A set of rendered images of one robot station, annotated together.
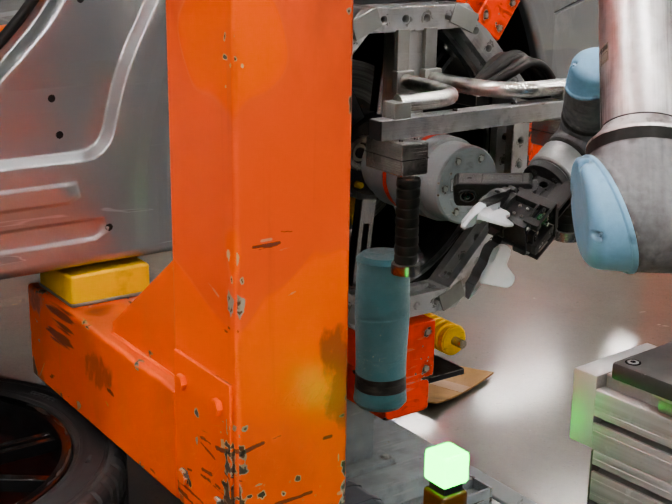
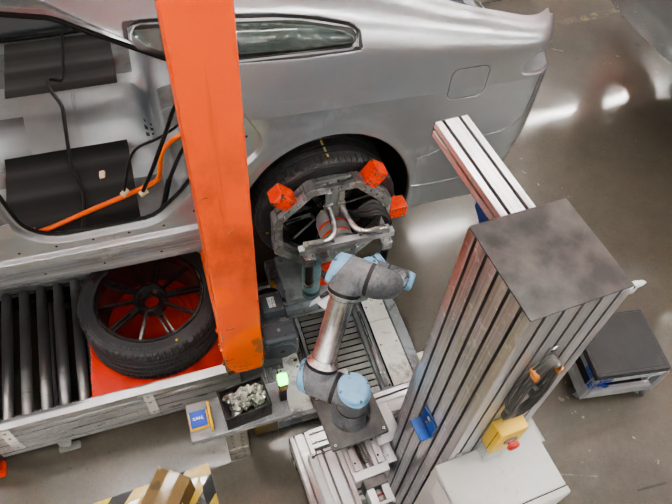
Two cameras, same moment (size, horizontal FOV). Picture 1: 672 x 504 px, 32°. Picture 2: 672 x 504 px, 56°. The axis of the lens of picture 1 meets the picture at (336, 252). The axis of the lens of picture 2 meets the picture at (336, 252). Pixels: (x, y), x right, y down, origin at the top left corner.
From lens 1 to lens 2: 1.86 m
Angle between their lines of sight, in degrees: 38
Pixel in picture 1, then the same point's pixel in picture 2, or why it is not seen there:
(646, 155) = (313, 376)
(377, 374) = (306, 291)
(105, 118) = not seen: hidden behind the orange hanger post
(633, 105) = (317, 358)
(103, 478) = (205, 321)
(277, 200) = (233, 321)
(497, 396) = (419, 209)
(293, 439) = (244, 357)
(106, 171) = not seen: hidden behind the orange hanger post
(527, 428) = (420, 234)
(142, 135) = not seen: hidden behind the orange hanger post
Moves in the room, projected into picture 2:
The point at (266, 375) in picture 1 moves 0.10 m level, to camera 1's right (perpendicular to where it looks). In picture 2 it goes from (233, 349) to (256, 356)
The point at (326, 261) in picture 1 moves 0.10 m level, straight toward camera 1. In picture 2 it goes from (252, 328) to (242, 350)
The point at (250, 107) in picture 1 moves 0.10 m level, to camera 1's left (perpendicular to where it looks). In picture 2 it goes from (221, 308) to (196, 301)
